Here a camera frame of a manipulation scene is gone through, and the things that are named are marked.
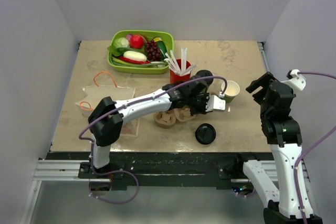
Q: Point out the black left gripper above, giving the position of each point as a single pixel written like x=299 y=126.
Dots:
x=203 y=110

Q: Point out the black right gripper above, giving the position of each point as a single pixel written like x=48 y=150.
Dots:
x=264 y=82

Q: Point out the green paper cup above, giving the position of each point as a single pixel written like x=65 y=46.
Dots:
x=232 y=90
x=209 y=81

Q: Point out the paper bag orange handles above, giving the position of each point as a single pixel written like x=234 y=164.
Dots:
x=104 y=85

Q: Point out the single cardboard cup carrier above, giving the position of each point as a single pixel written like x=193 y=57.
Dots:
x=184 y=114

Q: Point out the black coffee lid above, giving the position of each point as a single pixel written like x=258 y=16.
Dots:
x=204 y=73

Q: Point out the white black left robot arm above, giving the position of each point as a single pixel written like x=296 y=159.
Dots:
x=108 y=118

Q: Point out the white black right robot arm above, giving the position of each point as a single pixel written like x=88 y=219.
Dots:
x=288 y=201

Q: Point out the red ribbed cup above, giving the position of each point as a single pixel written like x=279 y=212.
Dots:
x=175 y=77

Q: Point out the black lid stack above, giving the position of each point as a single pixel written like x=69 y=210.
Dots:
x=205 y=134

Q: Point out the dark grape bunch toy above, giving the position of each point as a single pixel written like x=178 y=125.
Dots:
x=152 y=51

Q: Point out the green plastic bin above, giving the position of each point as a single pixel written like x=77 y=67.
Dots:
x=155 y=67

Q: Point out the green cucumber toy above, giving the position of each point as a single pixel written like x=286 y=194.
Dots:
x=161 y=45

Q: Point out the white radish toy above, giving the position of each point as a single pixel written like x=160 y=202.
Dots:
x=135 y=56

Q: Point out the red chili toy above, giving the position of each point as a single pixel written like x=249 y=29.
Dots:
x=136 y=62

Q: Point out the red apple toy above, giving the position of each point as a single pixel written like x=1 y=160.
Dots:
x=136 y=41

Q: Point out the green cabbage toy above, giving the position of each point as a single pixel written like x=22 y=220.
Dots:
x=121 y=43

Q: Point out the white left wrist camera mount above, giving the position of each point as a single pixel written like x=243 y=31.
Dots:
x=215 y=103

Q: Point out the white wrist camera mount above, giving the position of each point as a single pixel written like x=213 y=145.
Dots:
x=215 y=103
x=295 y=80

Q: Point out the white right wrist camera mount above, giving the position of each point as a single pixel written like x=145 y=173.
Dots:
x=295 y=80

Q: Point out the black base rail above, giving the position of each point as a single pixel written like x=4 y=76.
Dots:
x=217 y=170

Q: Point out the aluminium frame rail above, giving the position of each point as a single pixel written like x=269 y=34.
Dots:
x=57 y=170

